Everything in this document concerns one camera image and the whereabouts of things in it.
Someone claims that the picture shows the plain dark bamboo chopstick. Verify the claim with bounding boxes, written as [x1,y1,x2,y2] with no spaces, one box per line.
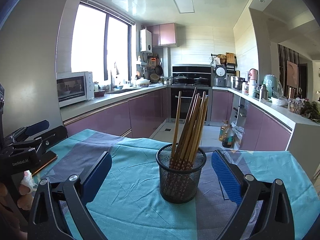
[175,88,197,170]

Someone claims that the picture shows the bamboo chopstick red floral end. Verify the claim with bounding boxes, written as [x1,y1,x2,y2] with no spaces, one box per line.
[170,91,182,168]

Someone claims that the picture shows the kitchen window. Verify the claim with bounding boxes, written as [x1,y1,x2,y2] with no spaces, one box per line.
[71,2,132,84]

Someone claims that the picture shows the left hand with bandage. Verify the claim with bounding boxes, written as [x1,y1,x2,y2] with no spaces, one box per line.
[1,170,35,211]

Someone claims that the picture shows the smartphone on table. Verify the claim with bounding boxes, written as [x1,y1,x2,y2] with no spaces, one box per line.
[30,151,57,176]

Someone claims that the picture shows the white microwave oven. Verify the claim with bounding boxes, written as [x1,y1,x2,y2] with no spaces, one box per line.
[56,72,94,108]

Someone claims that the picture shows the grey refrigerator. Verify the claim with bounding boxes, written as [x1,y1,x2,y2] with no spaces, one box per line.
[1,0,67,135]

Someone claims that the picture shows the teal grey tablecloth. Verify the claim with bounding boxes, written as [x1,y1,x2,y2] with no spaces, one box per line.
[35,129,319,239]

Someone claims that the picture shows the purple lower cabinets left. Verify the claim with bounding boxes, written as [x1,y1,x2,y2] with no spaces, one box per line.
[60,85,169,138]

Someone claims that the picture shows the purple cabinets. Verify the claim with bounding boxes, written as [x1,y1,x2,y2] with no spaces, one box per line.
[60,85,169,138]
[209,87,292,151]

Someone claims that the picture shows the purple lower cabinets right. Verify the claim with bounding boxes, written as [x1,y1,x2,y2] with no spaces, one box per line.
[209,87,292,151]

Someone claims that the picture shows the dark soy sauce bottle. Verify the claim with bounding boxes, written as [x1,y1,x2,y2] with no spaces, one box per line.
[222,125,234,148]

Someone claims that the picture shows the cooking oil bottle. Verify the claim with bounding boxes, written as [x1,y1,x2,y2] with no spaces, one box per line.
[219,120,229,141]

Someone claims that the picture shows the black mesh utensil holder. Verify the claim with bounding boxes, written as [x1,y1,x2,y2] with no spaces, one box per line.
[156,144,207,204]

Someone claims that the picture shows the green electric kettle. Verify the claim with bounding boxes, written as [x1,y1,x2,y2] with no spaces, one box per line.
[263,74,284,99]

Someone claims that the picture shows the black built-in oven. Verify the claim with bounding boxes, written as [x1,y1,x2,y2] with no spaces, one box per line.
[169,85,213,125]

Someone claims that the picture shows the black range hood stove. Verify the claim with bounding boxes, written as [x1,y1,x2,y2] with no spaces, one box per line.
[172,64,214,87]

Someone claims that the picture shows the steel pot on counter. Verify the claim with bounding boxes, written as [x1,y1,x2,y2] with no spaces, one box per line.
[231,76,245,90]

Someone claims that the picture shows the pink thermos jug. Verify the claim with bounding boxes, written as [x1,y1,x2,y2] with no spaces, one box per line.
[248,68,258,86]

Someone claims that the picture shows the white wall water heater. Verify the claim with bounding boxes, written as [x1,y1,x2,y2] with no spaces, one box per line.
[140,29,152,54]

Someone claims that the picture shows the purple upper wall cabinet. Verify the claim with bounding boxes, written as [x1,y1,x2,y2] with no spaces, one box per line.
[147,23,177,47]

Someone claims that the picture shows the wall shelf with boards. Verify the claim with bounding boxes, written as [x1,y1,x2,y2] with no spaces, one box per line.
[210,53,237,74]

